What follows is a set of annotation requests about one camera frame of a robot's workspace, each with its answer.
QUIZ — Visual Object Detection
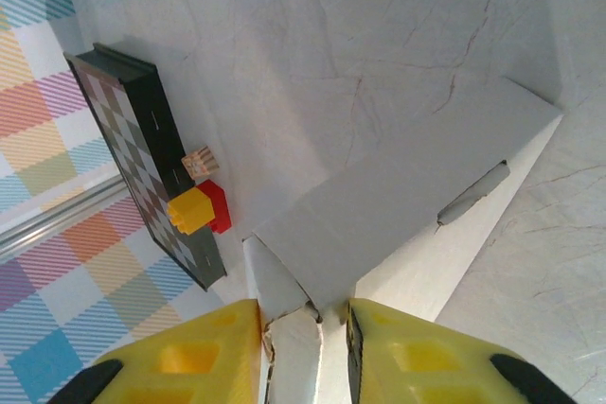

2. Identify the aluminium corner post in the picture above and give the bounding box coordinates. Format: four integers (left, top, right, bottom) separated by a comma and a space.
0, 170, 128, 261

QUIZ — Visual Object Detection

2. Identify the white cardboard mailer box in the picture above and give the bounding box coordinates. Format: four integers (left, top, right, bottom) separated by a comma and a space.
241, 75, 564, 404

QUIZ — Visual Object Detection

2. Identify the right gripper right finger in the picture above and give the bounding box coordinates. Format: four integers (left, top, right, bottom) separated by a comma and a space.
345, 297, 577, 404

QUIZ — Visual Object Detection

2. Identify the small red toy brick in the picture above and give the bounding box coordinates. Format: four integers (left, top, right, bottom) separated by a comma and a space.
196, 179, 233, 235

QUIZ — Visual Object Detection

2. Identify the black white chessboard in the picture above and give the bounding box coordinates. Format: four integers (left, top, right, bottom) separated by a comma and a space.
63, 43, 228, 292

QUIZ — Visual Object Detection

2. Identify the small wooden block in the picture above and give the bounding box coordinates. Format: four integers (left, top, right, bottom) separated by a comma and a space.
182, 143, 222, 181

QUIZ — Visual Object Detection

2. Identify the yellow toy brick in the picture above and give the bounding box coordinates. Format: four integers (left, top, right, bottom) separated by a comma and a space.
167, 185, 217, 235

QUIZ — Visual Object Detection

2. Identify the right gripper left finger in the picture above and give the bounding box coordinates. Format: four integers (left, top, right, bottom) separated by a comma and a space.
49, 298, 264, 404

